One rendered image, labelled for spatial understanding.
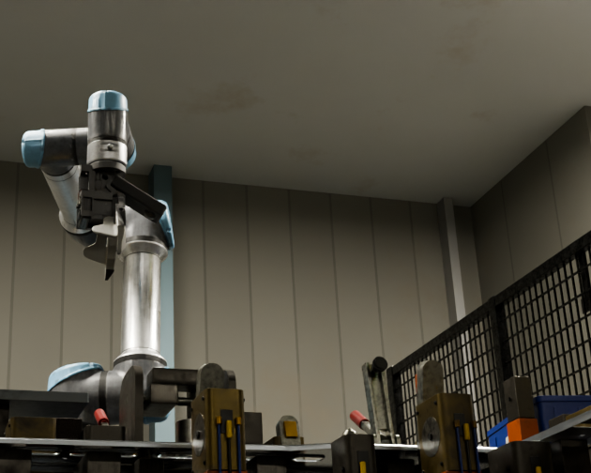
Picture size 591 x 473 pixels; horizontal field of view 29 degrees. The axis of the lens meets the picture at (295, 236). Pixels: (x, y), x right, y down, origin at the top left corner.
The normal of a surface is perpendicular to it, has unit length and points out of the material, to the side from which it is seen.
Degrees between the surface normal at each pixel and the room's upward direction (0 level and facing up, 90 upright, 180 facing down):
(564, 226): 90
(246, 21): 180
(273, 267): 90
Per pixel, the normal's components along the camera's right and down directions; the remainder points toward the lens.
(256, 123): 0.05, 0.92
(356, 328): 0.33, -0.38
